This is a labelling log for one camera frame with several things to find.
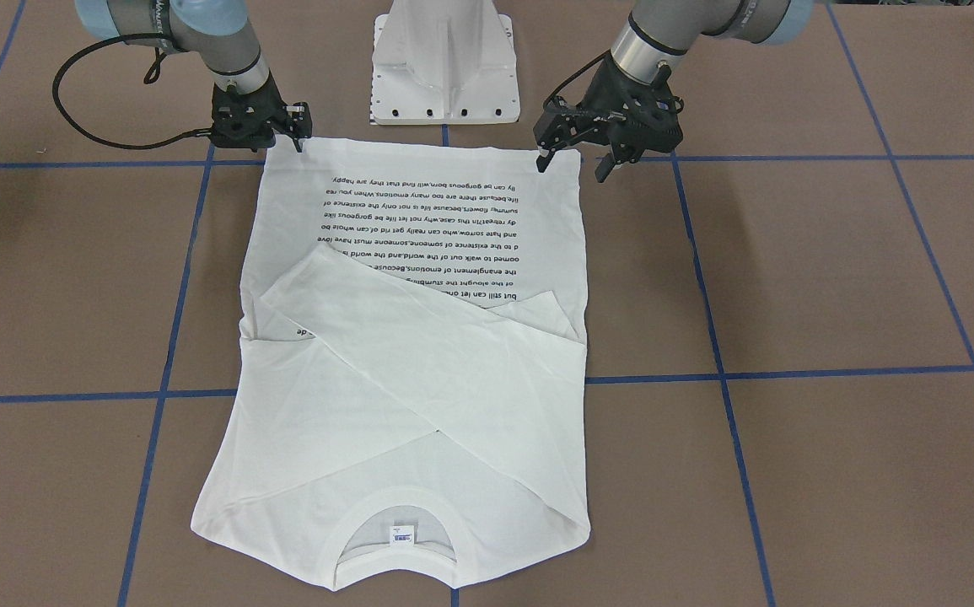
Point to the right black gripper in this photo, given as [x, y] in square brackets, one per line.
[295, 117]

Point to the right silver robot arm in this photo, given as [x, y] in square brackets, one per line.
[220, 31]

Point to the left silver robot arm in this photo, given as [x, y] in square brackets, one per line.
[663, 31]

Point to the white long-sleeve printed shirt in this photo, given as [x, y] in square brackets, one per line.
[412, 342]

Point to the white camera stand base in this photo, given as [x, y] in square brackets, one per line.
[444, 62]

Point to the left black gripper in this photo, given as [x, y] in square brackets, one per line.
[594, 120]

